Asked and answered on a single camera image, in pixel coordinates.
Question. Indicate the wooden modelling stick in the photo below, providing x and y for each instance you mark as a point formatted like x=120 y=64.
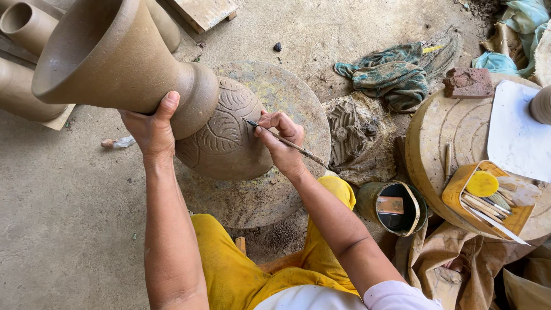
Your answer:
x=448 y=159

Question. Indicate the metal tin can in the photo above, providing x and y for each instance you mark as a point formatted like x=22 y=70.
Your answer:
x=370 y=200

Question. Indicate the small black stone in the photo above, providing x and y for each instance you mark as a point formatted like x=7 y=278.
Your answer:
x=277 y=47

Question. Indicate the person's right hand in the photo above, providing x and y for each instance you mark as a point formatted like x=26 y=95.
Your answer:
x=282 y=148

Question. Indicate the bundle of pottery tools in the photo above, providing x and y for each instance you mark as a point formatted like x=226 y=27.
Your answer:
x=499 y=200

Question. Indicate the white paper sheet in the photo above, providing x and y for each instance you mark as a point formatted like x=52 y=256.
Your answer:
x=516 y=129

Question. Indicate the brown paper sack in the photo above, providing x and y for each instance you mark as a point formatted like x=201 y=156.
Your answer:
x=447 y=262

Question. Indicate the wooden block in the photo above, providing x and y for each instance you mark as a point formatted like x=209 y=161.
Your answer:
x=202 y=13

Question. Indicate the yellow trousers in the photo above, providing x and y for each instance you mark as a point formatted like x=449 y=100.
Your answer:
x=232 y=267

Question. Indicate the crumpled plastic scrap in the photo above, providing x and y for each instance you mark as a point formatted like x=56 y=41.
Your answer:
x=120 y=142

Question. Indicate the person's left hand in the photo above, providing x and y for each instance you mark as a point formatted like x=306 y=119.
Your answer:
x=148 y=129

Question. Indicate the yellow round sponge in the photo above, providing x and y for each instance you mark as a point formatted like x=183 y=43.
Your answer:
x=482 y=184

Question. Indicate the dry brown palm sheath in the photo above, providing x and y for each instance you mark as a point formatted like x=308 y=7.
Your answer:
x=445 y=51

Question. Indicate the low wooden stool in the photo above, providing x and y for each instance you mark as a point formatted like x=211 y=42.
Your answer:
x=275 y=261

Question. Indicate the small wooden piece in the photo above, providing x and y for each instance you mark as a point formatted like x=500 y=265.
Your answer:
x=390 y=205

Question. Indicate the red brick piece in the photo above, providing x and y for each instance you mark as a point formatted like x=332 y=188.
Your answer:
x=468 y=82

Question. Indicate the wooden board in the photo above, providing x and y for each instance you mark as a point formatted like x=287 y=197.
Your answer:
x=60 y=120

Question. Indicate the white flat spatula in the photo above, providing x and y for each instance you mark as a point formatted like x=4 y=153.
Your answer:
x=499 y=226

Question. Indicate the round stone turntable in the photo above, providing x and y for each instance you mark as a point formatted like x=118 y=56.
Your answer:
x=297 y=129

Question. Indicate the muddy clay-covered sackcloth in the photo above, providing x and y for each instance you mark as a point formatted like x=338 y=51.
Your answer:
x=357 y=137

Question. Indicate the green dirty rag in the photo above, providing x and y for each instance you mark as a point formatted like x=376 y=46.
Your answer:
x=391 y=79

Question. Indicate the small clay pot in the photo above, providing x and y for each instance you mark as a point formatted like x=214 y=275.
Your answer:
x=541 y=105

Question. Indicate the yellow plastic tool tray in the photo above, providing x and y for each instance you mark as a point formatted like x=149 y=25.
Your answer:
x=456 y=189

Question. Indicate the heap of plastic sheets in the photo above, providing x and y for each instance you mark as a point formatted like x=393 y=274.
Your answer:
x=516 y=30

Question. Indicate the large carved clay vase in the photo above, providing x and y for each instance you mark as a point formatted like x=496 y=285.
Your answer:
x=129 y=56

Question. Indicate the thin carving tool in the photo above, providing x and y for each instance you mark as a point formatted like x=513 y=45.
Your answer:
x=301 y=150

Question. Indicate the round wooden work stand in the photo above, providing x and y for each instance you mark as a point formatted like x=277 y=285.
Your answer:
x=456 y=129

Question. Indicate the white shirt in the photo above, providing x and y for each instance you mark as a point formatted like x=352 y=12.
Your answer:
x=335 y=299

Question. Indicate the plain clay cylinder pot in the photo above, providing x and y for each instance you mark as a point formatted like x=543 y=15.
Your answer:
x=21 y=94
x=165 y=23
x=26 y=26

